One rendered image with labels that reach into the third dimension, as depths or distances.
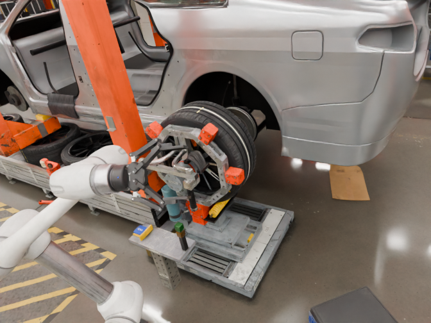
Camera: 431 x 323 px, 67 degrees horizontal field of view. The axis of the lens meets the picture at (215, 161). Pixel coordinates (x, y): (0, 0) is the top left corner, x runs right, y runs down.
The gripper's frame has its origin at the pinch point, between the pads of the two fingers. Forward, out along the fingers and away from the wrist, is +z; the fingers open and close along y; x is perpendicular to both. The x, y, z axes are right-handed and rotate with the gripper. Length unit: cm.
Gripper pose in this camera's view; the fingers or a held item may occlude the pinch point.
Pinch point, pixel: (183, 172)
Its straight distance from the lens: 87.9
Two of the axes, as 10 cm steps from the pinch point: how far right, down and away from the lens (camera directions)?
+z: 9.6, -1.0, -2.6
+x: -2.6, -0.7, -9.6
